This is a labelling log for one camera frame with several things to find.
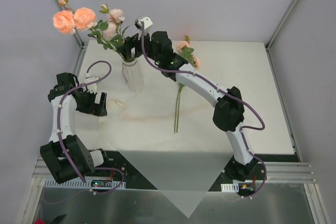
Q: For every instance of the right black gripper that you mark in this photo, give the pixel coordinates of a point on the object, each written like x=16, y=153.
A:
x=135, y=44

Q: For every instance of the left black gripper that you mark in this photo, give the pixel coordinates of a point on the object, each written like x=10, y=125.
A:
x=92, y=102

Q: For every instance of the pale pink rose stem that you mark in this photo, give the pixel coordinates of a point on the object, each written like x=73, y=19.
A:
x=113, y=36

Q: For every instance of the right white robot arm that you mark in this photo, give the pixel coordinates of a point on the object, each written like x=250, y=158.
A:
x=228, y=109

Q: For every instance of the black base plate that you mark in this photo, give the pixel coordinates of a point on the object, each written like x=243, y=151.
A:
x=233, y=171

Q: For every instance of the red object at bottom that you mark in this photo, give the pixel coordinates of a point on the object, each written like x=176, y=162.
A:
x=39, y=221

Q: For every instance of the black object at bottom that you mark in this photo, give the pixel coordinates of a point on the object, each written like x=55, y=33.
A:
x=58, y=219

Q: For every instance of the white ribbed ceramic vase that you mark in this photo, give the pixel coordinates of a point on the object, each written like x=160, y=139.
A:
x=133, y=76

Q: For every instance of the left white cable duct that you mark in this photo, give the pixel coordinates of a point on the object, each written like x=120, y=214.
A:
x=89, y=184

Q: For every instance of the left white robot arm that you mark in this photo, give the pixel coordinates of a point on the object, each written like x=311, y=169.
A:
x=65, y=155

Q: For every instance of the peach rose stem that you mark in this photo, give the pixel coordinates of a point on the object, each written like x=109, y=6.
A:
x=70, y=20

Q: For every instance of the white cable duct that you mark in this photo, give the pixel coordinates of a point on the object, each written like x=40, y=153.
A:
x=89, y=184
x=230, y=188

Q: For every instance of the right aluminium frame post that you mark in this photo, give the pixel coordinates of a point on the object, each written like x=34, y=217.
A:
x=283, y=21

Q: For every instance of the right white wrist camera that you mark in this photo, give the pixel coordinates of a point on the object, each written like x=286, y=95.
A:
x=143, y=22

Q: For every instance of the pink flowers with green leaves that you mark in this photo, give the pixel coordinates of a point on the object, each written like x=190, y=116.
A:
x=185, y=50

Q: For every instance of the right white cable duct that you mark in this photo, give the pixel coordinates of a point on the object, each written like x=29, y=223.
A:
x=230, y=188

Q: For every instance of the white wrapping paper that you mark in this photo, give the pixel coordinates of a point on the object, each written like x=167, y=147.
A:
x=182, y=166

